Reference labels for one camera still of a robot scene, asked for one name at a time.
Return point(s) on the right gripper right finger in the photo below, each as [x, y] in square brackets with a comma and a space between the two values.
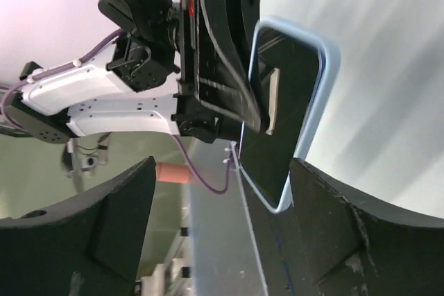
[352, 243]

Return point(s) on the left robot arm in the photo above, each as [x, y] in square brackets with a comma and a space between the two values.
[175, 67]

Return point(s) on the black smartphone blue frame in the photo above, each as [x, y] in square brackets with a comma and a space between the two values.
[288, 72]

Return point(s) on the light blue phone case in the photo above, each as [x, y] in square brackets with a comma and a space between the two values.
[319, 99]

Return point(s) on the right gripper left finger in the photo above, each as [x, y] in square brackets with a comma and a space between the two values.
[89, 244]

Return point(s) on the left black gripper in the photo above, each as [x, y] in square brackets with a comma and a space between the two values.
[217, 58]

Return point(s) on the orange cylindrical object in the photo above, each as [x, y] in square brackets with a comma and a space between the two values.
[172, 173]

